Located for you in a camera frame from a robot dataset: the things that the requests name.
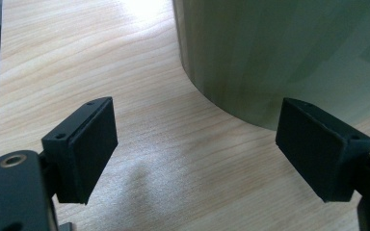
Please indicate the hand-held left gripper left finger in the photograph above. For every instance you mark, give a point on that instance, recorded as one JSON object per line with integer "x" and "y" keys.
{"x": 83, "y": 154}

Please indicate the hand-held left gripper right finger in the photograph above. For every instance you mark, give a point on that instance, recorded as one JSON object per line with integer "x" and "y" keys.
{"x": 318, "y": 150}

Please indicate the green round bin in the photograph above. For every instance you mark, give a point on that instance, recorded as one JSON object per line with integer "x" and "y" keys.
{"x": 269, "y": 48}

